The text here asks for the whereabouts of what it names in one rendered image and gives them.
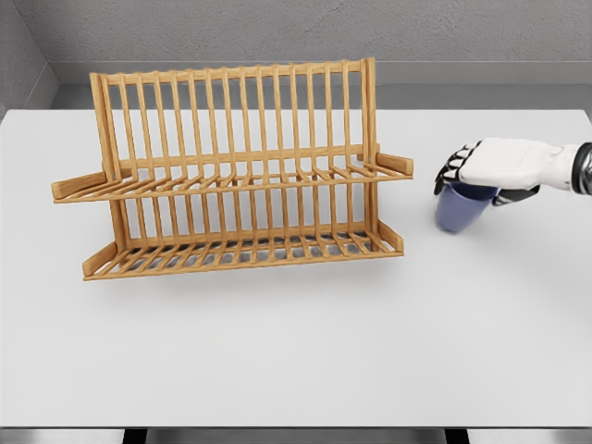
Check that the blue cup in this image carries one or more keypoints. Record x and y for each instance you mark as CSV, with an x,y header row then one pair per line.
x,y
455,210

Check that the wooden two-tier dish rack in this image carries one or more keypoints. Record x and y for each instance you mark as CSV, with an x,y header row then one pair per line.
x,y
231,171

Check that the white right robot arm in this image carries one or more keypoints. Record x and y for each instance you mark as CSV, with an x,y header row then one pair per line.
x,y
573,168

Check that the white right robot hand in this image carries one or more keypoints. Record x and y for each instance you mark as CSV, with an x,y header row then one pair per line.
x,y
497,164

